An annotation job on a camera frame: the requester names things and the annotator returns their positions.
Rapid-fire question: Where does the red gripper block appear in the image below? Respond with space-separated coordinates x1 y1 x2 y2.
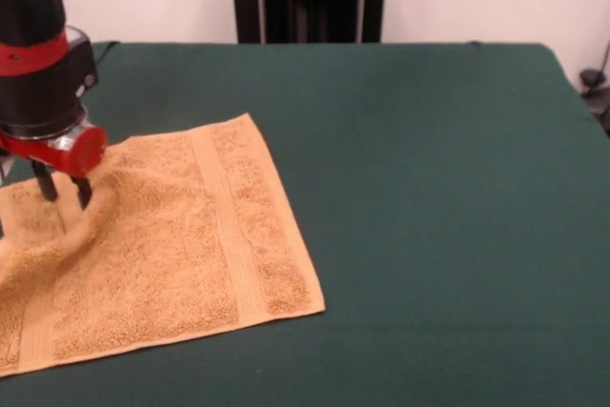
0 113 109 211

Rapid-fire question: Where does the tan terry towel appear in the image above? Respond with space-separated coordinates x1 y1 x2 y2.
0 112 328 377

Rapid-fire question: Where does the dark green tablecloth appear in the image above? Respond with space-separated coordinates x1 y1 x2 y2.
0 40 610 407

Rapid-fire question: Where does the black power adapter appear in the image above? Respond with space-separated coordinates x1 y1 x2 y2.
579 69 605 90

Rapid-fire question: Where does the black device with cables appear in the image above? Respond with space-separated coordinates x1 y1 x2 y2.
588 92 610 137

